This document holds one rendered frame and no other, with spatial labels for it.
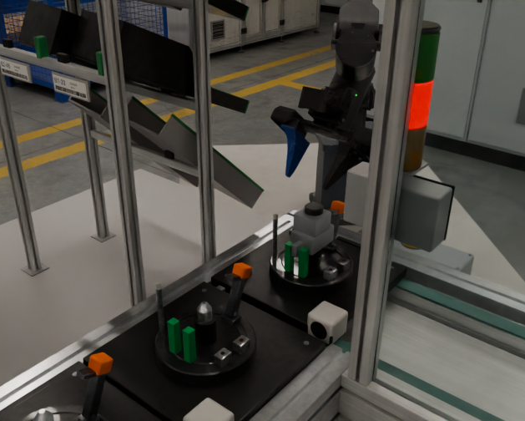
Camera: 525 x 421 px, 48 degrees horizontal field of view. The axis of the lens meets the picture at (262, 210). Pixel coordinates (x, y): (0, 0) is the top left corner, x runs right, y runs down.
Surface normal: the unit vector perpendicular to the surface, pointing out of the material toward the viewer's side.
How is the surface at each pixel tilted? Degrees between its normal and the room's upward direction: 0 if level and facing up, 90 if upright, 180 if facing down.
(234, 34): 90
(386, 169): 90
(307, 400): 0
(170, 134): 90
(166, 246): 0
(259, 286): 0
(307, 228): 90
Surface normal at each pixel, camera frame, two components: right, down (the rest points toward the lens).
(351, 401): -0.63, 0.36
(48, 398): 0.01, -0.88
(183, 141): 0.66, 0.36
